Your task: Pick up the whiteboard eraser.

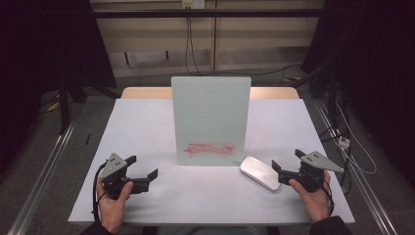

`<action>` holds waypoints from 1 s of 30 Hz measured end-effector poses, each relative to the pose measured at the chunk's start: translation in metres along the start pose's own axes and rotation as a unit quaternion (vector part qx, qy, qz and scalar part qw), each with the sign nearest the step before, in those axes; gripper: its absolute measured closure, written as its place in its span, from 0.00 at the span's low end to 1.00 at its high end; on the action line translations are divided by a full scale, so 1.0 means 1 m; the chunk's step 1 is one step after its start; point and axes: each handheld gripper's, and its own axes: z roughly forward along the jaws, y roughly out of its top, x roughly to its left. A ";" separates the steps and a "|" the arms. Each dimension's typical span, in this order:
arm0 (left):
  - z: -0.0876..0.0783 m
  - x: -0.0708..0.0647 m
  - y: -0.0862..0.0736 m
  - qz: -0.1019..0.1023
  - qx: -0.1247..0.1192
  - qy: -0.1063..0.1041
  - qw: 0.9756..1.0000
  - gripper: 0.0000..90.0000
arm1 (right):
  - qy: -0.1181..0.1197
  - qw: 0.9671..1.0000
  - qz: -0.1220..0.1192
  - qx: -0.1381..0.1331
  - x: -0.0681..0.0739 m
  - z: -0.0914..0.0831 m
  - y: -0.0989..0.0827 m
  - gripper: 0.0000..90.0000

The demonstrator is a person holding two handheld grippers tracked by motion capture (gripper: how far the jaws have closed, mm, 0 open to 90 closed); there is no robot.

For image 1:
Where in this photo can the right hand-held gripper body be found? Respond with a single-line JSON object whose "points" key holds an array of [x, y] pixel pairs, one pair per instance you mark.
{"points": [[314, 166]]}

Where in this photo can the person's right hand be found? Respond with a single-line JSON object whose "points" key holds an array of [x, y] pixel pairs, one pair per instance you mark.
{"points": [[313, 202]]}

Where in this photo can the aluminium floor rail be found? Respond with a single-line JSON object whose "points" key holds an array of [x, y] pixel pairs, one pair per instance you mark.
{"points": [[368, 196], [42, 176]]}

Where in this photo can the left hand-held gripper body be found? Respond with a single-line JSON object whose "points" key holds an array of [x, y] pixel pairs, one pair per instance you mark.
{"points": [[112, 166]]}

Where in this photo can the black curtain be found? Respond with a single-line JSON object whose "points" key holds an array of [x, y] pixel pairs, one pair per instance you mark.
{"points": [[49, 39], [375, 49]]}

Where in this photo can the black metal stand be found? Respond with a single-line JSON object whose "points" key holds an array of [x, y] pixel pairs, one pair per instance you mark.
{"points": [[332, 94], [64, 104]]}

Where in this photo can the white power strip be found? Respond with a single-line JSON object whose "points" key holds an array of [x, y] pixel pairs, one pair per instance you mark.
{"points": [[344, 142]]}

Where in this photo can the white wall socket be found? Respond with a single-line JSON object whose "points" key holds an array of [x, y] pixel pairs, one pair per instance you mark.
{"points": [[193, 3]]}

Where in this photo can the person's left hand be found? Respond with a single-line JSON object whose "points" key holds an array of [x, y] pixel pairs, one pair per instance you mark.
{"points": [[112, 205]]}

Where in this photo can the wooden table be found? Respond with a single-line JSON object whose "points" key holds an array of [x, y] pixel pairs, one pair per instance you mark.
{"points": [[147, 93]]}

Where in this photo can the black horizontal bar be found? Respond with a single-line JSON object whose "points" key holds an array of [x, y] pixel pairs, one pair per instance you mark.
{"points": [[208, 13]]}

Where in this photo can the glass whiteboard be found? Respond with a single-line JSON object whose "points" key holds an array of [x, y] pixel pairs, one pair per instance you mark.
{"points": [[208, 114]]}

